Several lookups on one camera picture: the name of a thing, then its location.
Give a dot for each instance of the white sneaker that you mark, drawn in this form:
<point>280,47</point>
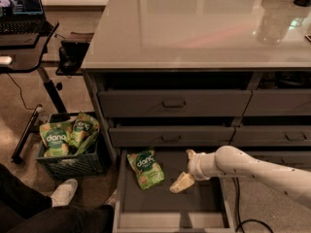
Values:
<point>64,193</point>

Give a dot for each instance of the dark green plastic crate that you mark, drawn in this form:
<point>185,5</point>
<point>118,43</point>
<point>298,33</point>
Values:
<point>81,162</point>

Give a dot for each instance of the top right grey drawer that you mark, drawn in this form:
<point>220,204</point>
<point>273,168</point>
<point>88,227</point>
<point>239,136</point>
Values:
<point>279,102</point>

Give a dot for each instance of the grey drawer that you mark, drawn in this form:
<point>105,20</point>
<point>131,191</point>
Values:
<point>173,103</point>
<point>272,136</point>
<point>299,160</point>
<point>165,136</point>
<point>279,102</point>

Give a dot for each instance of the grey cabinet with glass counter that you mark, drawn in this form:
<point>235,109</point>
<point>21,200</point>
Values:
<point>199,44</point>

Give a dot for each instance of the middle left grey drawer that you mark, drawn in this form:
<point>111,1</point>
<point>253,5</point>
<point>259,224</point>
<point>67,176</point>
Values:
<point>165,136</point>

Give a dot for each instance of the open bottom left drawer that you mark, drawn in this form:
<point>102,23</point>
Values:
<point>202,208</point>

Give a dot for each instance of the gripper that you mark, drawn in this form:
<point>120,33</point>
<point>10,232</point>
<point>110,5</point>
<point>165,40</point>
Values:
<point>195,166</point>

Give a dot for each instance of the middle right grey drawer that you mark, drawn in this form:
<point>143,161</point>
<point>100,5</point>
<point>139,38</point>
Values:
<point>272,136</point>

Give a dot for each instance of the top left grey drawer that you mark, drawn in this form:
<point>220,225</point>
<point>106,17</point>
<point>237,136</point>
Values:
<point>173,103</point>

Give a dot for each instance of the chip bag right in crate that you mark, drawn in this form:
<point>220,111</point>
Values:
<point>83,127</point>

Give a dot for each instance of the green rice chip bag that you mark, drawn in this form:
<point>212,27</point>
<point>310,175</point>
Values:
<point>148,172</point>

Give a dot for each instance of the black device on stand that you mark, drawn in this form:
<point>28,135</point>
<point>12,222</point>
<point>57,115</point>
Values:
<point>72,53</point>

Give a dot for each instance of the chip bag in crate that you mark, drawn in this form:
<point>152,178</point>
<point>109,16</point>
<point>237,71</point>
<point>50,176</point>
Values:
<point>55,137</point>
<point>83,127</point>

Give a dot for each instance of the black side desk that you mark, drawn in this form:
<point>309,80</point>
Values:
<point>27,61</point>

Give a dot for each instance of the bottom right grey drawer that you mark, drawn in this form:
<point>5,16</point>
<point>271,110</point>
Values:
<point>299,160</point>

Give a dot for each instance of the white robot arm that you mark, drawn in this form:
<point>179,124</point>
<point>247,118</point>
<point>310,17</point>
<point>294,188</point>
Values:
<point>229,161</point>

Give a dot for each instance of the chip bag left in crate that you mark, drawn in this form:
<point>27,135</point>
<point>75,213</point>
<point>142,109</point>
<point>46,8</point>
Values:
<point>55,137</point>

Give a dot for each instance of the open black laptop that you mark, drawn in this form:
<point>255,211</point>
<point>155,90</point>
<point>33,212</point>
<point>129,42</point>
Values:
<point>21,16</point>

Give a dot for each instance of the person leg black trousers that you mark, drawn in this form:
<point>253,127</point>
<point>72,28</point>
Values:
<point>26,210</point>

